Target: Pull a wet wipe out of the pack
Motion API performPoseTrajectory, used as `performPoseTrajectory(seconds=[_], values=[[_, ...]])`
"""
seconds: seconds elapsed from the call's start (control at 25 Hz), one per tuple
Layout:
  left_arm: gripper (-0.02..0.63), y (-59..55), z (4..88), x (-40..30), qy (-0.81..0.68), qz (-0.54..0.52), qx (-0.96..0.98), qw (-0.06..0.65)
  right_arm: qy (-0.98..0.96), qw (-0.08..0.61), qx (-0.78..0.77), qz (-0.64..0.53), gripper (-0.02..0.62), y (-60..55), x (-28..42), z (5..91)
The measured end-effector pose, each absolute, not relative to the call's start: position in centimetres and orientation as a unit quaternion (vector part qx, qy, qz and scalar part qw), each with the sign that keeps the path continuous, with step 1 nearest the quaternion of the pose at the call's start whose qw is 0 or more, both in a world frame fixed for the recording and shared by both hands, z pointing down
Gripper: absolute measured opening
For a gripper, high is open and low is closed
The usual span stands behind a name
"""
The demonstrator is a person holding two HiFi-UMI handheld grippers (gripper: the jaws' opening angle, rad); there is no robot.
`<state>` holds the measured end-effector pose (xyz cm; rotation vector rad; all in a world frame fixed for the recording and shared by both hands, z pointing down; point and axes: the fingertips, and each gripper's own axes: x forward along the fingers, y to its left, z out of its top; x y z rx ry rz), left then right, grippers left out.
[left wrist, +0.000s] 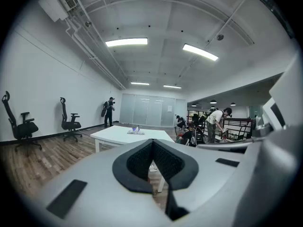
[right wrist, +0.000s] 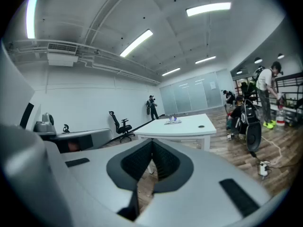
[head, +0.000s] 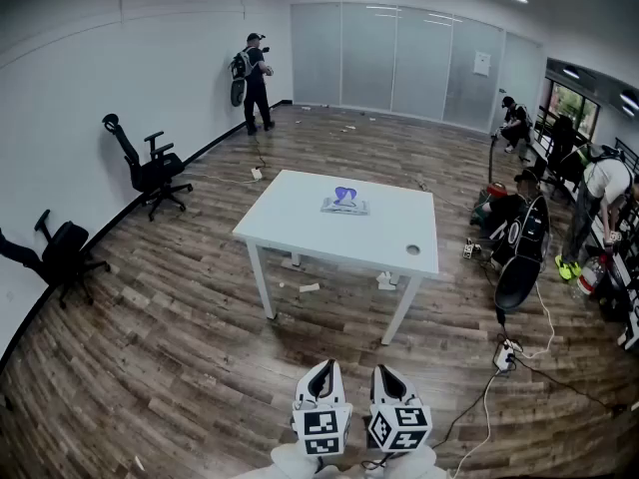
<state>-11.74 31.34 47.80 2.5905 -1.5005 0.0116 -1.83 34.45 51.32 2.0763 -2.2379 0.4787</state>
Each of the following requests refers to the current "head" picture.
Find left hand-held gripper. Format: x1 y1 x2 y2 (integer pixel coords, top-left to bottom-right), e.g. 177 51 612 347
292 359 353 460

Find person's right forearm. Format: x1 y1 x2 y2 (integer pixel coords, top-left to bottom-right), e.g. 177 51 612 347
363 445 450 479

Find black backpack with pod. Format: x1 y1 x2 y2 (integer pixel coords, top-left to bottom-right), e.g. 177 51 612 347
491 195 553 313

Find black office chair with headrest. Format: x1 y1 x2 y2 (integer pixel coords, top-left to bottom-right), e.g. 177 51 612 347
102 113 195 223

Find wet wipes packet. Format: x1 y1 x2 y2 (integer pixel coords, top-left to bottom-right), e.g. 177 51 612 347
319 186 373 218

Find white table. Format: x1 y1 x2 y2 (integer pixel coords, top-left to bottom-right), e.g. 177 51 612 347
232 169 440 347

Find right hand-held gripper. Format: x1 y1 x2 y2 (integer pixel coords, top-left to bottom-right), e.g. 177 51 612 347
366 364 433 454

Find person's left forearm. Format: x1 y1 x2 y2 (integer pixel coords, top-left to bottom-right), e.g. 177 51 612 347
269 441 345 479

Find black vacuum hose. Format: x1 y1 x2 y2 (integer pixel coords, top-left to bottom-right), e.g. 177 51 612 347
487 135 501 184

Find white plastic bucket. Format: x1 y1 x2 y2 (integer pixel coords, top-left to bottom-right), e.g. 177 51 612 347
577 254 608 296

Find thin black floor cable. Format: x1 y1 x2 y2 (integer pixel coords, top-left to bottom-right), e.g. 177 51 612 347
251 132 269 170

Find black metal railing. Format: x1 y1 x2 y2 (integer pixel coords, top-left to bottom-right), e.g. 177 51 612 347
532 105 639 204

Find red and green vacuum cleaner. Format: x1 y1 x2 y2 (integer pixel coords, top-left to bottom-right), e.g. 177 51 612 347
473 180 525 219

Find grey backpack with pod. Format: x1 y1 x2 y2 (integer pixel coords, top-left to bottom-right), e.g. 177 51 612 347
229 47 251 108

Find thin white floor cable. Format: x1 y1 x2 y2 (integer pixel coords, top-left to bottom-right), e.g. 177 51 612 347
192 169 256 185

